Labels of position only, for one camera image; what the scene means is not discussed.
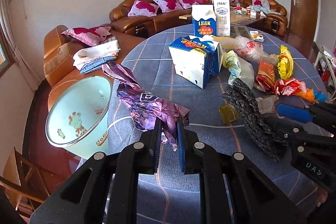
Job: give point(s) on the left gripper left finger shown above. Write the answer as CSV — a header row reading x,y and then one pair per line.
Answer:
x,y
104,188

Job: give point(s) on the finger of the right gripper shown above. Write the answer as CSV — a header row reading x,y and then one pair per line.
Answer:
x,y
294,113
285,129

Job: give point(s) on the pink floral pillow right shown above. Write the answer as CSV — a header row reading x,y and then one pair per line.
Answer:
x,y
187,4

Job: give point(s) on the pink floral pillow on chaise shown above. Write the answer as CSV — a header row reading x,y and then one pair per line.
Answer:
x,y
89,36

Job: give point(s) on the light green cartoon trash bin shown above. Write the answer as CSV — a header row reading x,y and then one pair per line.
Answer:
x,y
78,120

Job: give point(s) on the brown leather long sofa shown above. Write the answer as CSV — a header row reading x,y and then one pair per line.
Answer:
x,y
120,22

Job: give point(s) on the tall white milk carton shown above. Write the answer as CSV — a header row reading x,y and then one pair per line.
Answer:
x,y
222,12

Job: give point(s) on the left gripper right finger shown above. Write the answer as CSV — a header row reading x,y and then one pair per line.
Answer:
x,y
232,188

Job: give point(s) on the brown leather chaise sofa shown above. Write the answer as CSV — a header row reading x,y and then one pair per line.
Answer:
x,y
60,73

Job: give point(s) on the brown wooden door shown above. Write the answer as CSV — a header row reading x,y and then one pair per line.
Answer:
x,y
303,18

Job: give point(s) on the purple wrapper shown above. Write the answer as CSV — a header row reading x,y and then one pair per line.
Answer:
x,y
145,108

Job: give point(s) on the red noodle cup sleeve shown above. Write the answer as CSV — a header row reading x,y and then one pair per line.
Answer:
x,y
265,78

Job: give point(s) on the blue plaid tablecloth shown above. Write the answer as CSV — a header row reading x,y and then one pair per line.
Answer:
x,y
169,196

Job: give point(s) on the small white orange packet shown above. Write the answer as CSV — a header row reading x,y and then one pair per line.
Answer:
x,y
256,36

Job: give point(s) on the folded blue striped cloth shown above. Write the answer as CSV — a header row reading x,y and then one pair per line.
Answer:
x,y
96,64

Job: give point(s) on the clear plastic bag red print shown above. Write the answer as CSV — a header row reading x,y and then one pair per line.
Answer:
x,y
253,51

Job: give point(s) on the blue white lying carton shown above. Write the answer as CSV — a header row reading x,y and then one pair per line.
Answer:
x,y
196,58

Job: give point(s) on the dark clear flat packets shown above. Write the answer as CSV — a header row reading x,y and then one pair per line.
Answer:
x,y
237,30

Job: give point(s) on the wooden chair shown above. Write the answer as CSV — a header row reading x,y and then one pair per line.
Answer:
x,y
27,185

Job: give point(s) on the pink floral pillow middle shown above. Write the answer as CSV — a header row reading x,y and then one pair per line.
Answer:
x,y
168,5

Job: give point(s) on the yellow crumpled wrapper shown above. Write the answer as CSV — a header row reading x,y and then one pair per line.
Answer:
x,y
285,65

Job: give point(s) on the wooden coffee table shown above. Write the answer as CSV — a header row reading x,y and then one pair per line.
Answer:
x,y
244,20

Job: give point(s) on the window with frame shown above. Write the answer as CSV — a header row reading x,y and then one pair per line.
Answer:
x,y
7,58

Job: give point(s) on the orange blue wrapper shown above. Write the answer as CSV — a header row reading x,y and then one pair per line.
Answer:
x,y
312,96

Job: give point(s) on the blue white Look milk carton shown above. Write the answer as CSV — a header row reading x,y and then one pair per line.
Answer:
x,y
204,20

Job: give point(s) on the red white crumpled wrapper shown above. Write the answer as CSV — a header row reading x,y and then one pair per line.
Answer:
x,y
289,87

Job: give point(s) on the brown leather armchair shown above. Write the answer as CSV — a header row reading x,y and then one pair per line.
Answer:
x,y
276,14

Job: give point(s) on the black foam net sleeve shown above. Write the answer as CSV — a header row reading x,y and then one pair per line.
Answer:
x,y
239,95

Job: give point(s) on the pink floral pillow left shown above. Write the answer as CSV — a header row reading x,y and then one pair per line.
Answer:
x,y
143,8

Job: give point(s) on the folded white cloth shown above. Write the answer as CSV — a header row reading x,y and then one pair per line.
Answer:
x,y
86,55

